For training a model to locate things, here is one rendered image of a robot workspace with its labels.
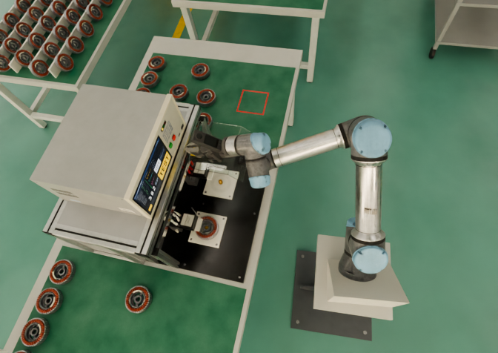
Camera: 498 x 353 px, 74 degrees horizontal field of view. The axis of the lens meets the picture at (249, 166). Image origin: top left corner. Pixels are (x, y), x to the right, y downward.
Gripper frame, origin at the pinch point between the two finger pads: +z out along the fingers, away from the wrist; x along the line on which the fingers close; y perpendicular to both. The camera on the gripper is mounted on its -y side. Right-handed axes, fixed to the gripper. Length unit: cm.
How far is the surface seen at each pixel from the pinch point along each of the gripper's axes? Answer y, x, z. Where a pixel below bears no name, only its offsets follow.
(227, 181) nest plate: 40.5, 5.0, 9.2
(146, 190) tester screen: -6.9, -21.9, 4.6
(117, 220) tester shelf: -1.9, -32.1, 21.2
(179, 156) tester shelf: 4.6, -1.2, 7.3
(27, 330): 12, -80, 72
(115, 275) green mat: 26, -50, 47
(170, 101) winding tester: -13.5, 12.2, 1.5
